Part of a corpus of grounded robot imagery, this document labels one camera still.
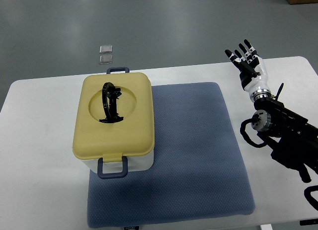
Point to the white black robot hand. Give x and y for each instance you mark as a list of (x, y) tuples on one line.
[(252, 70)]

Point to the yellow box lid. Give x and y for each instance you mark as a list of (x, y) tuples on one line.
[(115, 119)]

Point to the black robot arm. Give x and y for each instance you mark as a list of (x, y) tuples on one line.
[(294, 142)]

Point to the white storage box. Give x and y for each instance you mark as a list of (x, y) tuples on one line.
[(135, 163)]

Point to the blue padded mat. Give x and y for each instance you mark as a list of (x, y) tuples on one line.
[(198, 171)]

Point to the black table label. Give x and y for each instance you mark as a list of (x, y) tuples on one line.
[(309, 222)]

